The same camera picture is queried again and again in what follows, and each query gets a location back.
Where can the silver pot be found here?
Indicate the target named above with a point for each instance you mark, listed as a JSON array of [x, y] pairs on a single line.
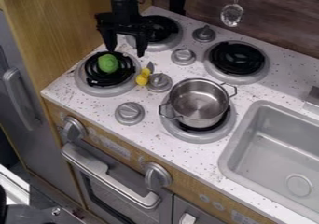
[[199, 103]]

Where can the toy stove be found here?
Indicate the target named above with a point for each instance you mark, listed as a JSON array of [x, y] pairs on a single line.
[[237, 59]]

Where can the toy sink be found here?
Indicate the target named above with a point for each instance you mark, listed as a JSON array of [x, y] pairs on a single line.
[[274, 159]]

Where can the yellow toy knife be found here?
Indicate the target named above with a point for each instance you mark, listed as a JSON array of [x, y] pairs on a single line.
[[142, 77]]

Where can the clear hanging spoon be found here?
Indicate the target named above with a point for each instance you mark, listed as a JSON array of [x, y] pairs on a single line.
[[232, 14]]

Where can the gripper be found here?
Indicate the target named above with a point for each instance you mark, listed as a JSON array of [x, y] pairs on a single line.
[[124, 24]]

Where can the grey toy refrigerator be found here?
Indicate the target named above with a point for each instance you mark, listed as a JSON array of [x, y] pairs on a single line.
[[25, 115]]

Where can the green toy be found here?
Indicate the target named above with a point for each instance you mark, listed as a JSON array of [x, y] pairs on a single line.
[[108, 63]]

